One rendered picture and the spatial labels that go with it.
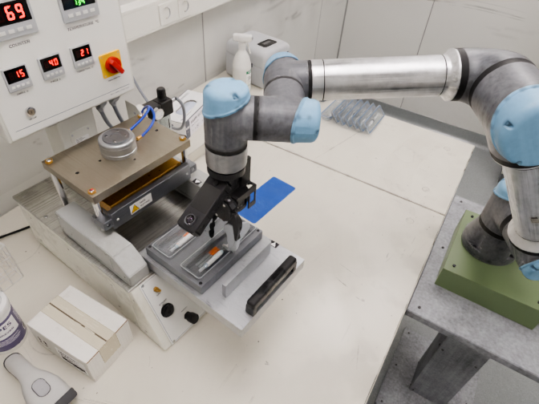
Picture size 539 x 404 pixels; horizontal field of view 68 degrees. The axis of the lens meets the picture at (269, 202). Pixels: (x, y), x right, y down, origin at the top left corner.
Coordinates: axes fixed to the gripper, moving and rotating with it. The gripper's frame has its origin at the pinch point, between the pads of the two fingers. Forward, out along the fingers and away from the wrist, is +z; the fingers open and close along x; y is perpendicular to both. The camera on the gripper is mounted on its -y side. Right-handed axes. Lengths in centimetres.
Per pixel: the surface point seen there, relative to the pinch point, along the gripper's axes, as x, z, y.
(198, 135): 56, 21, 49
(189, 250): 4.5, 1.8, -4.7
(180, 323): 3.8, 23.1, -10.3
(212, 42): 86, 5, 90
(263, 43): 66, 3, 101
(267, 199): 16, 26, 41
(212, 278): -4.0, 2.2, -6.8
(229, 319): -12.0, 4.4, -10.6
